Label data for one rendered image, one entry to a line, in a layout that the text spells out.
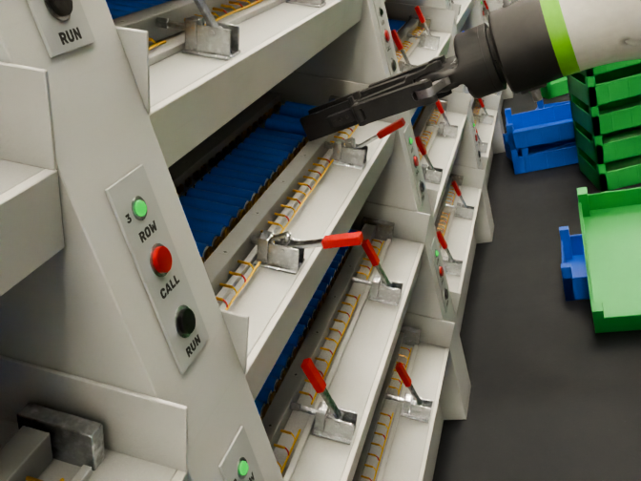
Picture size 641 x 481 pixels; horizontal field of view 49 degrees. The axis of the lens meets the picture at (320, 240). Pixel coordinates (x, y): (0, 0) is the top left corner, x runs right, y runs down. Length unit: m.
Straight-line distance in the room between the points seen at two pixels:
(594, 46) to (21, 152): 0.57
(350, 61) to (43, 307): 0.70
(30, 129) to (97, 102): 0.05
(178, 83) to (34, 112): 0.17
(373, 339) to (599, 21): 0.43
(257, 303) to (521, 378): 0.84
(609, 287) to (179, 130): 1.14
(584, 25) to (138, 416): 0.56
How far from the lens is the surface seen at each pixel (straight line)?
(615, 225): 1.59
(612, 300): 1.49
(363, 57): 1.03
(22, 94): 0.37
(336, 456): 0.72
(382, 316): 0.92
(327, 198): 0.78
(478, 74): 0.79
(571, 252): 1.72
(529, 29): 0.77
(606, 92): 1.99
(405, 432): 1.03
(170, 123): 0.48
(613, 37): 0.77
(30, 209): 0.36
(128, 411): 0.44
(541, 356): 1.41
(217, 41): 0.59
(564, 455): 1.20
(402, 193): 1.08
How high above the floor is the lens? 0.80
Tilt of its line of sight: 22 degrees down
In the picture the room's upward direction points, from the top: 17 degrees counter-clockwise
